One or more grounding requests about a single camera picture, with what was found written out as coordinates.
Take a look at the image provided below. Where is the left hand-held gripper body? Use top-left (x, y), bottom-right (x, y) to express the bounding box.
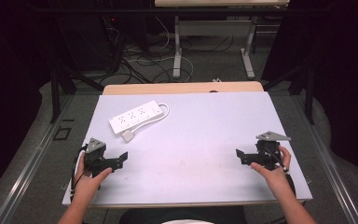
top-left (83, 137), bottom-right (117, 178)

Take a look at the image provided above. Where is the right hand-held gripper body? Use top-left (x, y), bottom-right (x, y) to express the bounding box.
top-left (251, 131), bottom-right (292, 172)

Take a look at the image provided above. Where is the person's right hand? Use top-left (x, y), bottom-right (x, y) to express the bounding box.
top-left (250, 146), bottom-right (293, 191)

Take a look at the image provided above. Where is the person's left hand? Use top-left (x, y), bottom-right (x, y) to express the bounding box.
top-left (73, 151), bottom-right (114, 203)

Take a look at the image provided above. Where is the white power plug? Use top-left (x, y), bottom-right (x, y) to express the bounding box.
top-left (121, 129), bottom-right (135, 144)

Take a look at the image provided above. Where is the white power strip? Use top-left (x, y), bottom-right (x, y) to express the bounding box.
top-left (108, 100), bottom-right (165, 135)

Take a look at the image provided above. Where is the pale lavender table mat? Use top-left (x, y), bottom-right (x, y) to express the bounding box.
top-left (62, 91), bottom-right (313, 209)

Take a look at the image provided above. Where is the black metal stand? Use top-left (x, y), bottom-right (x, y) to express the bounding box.
top-left (49, 63), bottom-right (105, 124)
top-left (261, 63), bottom-right (315, 126)

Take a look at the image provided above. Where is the person's dark clothing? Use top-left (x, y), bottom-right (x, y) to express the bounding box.
top-left (118, 206), bottom-right (247, 224)

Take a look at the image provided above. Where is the dark computer tower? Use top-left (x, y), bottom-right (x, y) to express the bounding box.
top-left (55, 13), bottom-right (124, 72)

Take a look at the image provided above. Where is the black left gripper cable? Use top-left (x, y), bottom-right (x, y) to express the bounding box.
top-left (70, 145), bottom-right (89, 202)

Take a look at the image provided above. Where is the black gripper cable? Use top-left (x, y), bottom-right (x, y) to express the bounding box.
top-left (70, 145), bottom-right (89, 202)
top-left (264, 148), bottom-right (296, 197)

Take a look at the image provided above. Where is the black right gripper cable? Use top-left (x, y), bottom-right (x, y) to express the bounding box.
top-left (264, 148), bottom-right (296, 197)

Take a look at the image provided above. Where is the white power strip cable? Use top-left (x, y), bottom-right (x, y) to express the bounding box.
top-left (131, 103), bottom-right (171, 133)

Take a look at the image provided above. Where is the metal floor rail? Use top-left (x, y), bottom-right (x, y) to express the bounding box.
top-left (0, 94), bottom-right (76, 224)
top-left (292, 94), bottom-right (358, 224)

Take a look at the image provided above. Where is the bundle of black floor cables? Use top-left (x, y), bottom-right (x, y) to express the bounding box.
top-left (99, 18), bottom-right (175, 86)

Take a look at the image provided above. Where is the white floor cable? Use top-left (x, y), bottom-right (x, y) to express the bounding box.
top-left (126, 16), bottom-right (196, 84)

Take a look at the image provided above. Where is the white metal desk frame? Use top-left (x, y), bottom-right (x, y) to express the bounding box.
top-left (172, 15), bottom-right (258, 80)

